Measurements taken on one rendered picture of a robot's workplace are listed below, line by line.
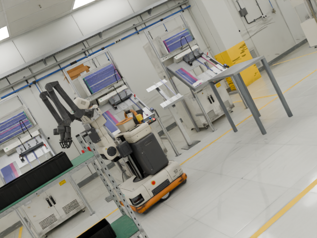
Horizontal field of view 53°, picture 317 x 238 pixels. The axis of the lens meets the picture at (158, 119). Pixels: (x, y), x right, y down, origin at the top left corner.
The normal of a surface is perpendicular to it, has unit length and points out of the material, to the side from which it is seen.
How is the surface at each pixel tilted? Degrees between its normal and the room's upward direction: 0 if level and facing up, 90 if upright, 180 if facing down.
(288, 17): 90
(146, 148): 90
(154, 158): 90
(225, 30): 90
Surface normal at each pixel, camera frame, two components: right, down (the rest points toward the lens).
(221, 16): 0.36, -0.05
